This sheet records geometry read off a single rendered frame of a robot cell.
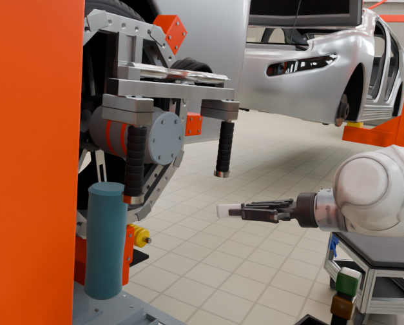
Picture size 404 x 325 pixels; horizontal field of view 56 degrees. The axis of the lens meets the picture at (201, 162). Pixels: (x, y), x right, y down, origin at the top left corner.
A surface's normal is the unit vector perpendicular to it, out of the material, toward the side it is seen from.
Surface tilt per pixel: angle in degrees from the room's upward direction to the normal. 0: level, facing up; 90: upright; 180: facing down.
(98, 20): 90
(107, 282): 88
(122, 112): 90
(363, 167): 77
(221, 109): 90
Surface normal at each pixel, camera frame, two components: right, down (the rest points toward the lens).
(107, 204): 0.19, 0.18
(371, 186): -0.65, -0.22
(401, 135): -0.56, 0.11
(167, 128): 0.82, 0.21
